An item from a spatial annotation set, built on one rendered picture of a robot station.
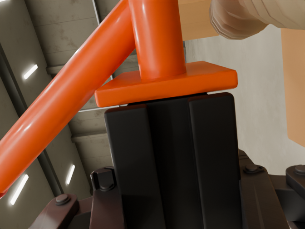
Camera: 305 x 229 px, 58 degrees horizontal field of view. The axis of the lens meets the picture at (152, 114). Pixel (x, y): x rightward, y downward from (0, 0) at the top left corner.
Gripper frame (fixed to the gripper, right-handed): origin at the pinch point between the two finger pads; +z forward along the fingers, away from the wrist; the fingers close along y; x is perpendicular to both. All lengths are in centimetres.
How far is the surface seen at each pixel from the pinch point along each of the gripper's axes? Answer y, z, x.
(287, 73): 13.4, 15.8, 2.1
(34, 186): -521, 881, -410
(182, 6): 15, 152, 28
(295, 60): 13.4, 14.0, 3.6
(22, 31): -521, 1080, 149
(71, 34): -372, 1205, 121
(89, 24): -285, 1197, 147
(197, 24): 26, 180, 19
